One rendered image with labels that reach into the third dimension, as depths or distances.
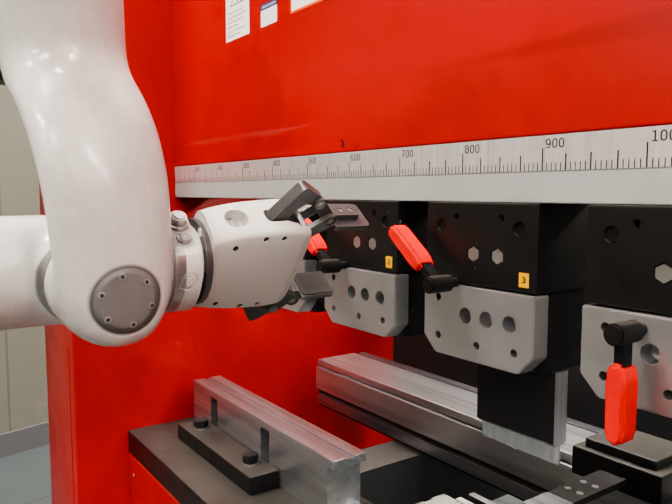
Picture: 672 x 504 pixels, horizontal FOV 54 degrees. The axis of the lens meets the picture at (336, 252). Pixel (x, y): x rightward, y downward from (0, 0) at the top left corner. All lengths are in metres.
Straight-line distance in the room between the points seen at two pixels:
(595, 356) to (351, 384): 0.82
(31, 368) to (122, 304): 3.42
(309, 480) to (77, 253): 0.68
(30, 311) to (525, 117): 0.45
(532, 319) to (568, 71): 0.23
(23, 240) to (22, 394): 3.38
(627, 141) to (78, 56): 0.42
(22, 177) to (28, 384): 1.08
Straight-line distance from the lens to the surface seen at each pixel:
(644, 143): 0.58
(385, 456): 1.23
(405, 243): 0.71
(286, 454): 1.09
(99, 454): 1.43
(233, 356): 1.48
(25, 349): 3.83
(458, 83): 0.72
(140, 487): 1.40
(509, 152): 0.66
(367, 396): 1.33
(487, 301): 0.68
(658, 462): 0.90
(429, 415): 1.20
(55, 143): 0.45
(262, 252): 0.57
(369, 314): 0.82
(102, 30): 0.51
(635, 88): 0.59
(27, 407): 3.90
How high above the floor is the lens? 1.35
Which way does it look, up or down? 5 degrees down
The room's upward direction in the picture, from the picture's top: straight up
